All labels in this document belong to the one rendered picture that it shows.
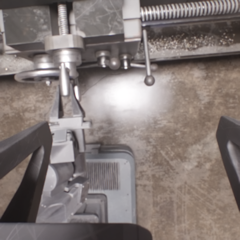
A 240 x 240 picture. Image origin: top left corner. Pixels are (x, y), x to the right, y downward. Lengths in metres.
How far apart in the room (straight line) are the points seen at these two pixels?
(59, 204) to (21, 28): 0.43
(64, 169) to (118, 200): 0.86
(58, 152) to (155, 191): 1.21
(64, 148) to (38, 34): 0.32
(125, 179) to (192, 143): 0.53
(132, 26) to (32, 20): 0.26
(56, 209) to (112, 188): 0.81
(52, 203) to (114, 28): 0.42
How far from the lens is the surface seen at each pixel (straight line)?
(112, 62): 0.64
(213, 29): 1.14
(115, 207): 1.31
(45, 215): 0.47
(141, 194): 1.57
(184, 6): 0.77
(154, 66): 0.88
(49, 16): 0.62
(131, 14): 0.67
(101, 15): 0.59
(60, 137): 0.41
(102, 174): 1.24
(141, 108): 1.43
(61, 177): 0.45
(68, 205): 0.51
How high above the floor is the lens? 1.43
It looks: 84 degrees down
